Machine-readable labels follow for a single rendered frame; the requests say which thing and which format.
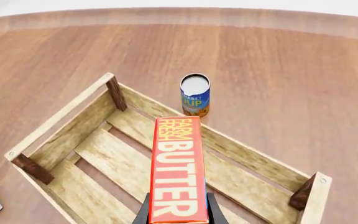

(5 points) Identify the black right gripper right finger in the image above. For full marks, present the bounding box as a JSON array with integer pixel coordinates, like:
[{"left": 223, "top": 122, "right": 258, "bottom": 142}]
[{"left": 207, "top": 192, "right": 230, "bottom": 224}]

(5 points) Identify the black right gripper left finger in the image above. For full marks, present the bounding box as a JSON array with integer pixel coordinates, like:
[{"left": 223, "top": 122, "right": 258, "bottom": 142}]
[{"left": 131, "top": 192, "right": 151, "bottom": 224}]

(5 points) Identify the red butter box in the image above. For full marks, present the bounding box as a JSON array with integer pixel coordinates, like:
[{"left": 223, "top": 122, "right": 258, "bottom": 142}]
[{"left": 148, "top": 116, "right": 209, "bottom": 224}]

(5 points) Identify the wooden slat tray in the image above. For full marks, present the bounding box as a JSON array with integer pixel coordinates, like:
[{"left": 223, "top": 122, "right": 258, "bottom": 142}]
[{"left": 4, "top": 72, "right": 333, "bottom": 224}]

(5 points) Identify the blue soup tin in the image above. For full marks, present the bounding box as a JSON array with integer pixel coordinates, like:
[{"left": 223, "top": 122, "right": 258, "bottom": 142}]
[{"left": 179, "top": 73, "right": 211, "bottom": 118}]

